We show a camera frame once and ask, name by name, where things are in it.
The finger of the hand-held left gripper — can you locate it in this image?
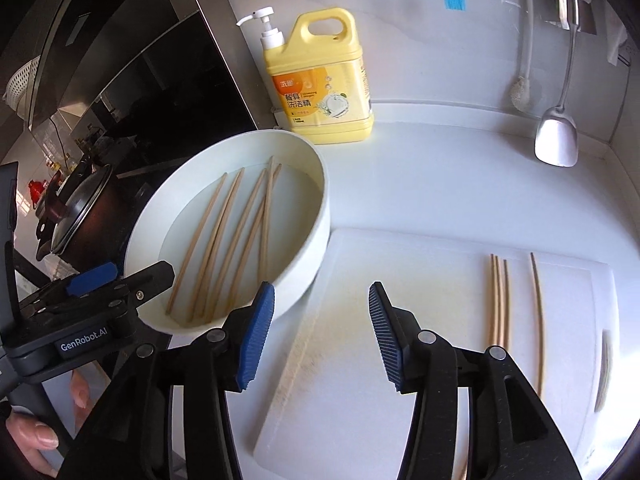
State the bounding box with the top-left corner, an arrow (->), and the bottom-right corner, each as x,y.
112,260 -> 176,333
30,262 -> 119,306

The dark cooking pot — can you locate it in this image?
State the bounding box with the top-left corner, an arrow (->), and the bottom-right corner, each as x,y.
35,165 -> 151,276

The black range hood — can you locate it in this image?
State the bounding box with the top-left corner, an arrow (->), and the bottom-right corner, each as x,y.
27,0 -> 258,181

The long wooden chopstick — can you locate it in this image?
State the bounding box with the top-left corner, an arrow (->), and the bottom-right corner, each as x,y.
495,256 -> 503,347
529,252 -> 546,398
487,254 -> 497,348
502,259 -> 511,351

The bundle of wooden chopsticks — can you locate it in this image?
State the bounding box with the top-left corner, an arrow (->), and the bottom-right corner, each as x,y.
165,156 -> 283,324

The white dish brush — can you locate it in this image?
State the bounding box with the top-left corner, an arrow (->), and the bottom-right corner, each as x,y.
509,0 -> 538,112

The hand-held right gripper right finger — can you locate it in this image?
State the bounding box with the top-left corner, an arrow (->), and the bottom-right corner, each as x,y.
368,281 -> 583,480

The person's left hand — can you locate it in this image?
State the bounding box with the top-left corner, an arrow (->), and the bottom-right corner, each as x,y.
0,370 -> 93,478

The yellow dish soap pump bottle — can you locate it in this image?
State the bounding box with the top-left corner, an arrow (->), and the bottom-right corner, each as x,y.
236,6 -> 376,145

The metal wok spatula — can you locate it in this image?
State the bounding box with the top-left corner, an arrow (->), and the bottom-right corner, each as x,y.
534,0 -> 583,167

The white plastic cutting board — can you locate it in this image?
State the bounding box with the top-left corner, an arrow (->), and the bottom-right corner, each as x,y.
251,227 -> 620,480

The white round basin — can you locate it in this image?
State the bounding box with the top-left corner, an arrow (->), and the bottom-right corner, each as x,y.
122,129 -> 332,332

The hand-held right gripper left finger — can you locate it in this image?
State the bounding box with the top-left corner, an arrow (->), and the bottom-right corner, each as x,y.
65,281 -> 276,480

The glass pot lid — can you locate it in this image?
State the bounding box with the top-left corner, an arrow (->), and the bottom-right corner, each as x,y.
50,164 -> 115,256

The white colander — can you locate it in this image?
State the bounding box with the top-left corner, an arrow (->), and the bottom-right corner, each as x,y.
2,57 -> 43,111

